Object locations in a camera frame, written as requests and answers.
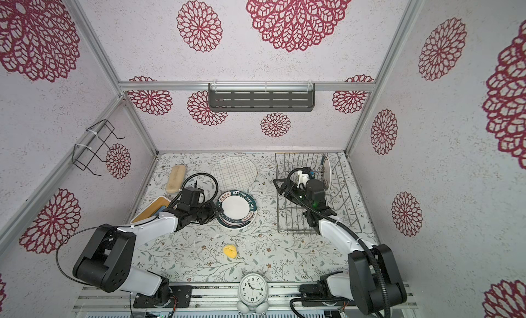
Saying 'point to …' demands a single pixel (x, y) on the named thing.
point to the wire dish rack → (340, 197)
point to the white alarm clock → (253, 293)
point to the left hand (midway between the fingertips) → (224, 210)
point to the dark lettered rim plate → (234, 198)
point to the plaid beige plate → (234, 173)
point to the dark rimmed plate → (326, 172)
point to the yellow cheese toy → (230, 250)
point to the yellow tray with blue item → (153, 209)
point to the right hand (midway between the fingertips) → (277, 181)
